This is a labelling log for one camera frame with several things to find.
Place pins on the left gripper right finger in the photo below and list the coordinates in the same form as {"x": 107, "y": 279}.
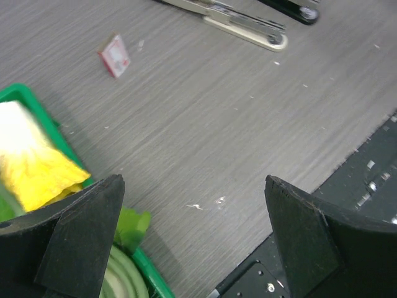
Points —
{"x": 329, "y": 251}

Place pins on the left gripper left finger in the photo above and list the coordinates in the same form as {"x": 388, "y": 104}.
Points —
{"x": 62, "y": 250}

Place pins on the red white staple box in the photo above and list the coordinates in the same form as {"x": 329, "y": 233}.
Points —
{"x": 114, "y": 55}

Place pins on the green toy bok choy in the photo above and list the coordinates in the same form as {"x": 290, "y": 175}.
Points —
{"x": 10, "y": 207}

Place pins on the green toy leaf sprig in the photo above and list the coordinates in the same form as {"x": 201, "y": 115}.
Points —
{"x": 131, "y": 229}

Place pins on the yellow white toy cabbage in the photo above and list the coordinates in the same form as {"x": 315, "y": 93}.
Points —
{"x": 32, "y": 169}

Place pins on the green plastic tray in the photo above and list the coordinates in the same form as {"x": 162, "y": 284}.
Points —
{"x": 156, "y": 285}

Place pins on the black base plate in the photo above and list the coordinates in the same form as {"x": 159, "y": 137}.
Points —
{"x": 365, "y": 183}

